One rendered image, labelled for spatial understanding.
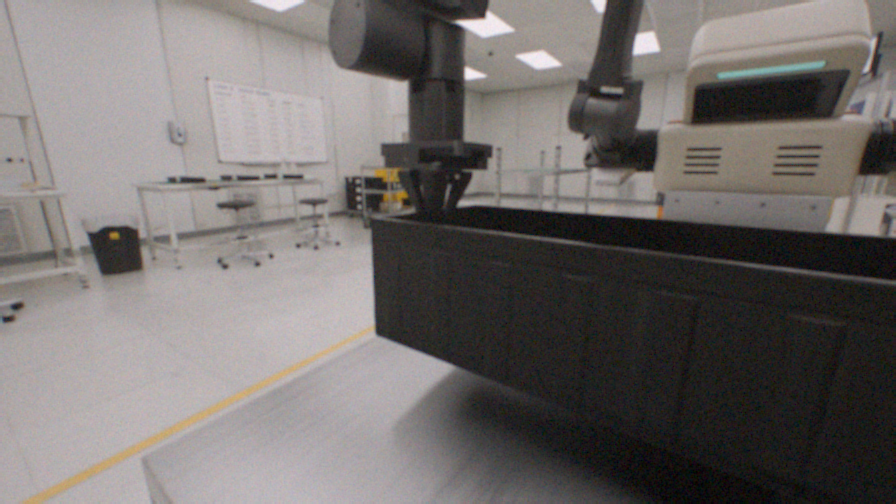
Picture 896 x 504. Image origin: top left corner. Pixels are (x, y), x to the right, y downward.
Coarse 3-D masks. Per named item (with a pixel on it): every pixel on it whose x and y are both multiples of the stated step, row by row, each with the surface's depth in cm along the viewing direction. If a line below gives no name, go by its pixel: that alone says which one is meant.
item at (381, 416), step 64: (320, 384) 33; (384, 384) 33; (448, 384) 33; (192, 448) 26; (256, 448) 26; (320, 448) 26; (384, 448) 26; (448, 448) 26; (512, 448) 26; (576, 448) 26; (640, 448) 26
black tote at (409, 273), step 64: (384, 256) 31; (448, 256) 27; (512, 256) 24; (576, 256) 21; (640, 256) 19; (704, 256) 31; (768, 256) 29; (832, 256) 27; (384, 320) 32; (448, 320) 28; (512, 320) 24; (576, 320) 22; (640, 320) 20; (704, 320) 18; (768, 320) 16; (832, 320) 15; (512, 384) 25; (576, 384) 22; (640, 384) 20; (704, 384) 18; (768, 384) 17; (832, 384) 16; (704, 448) 19; (768, 448) 17; (832, 448) 16
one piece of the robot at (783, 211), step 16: (672, 192) 65; (688, 192) 63; (704, 192) 62; (672, 208) 65; (688, 208) 64; (704, 208) 62; (720, 208) 61; (736, 208) 60; (752, 208) 59; (768, 208) 58; (784, 208) 56; (800, 208) 55; (816, 208) 54; (752, 224) 59; (768, 224) 58; (784, 224) 57; (800, 224) 56; (816, 224) 55
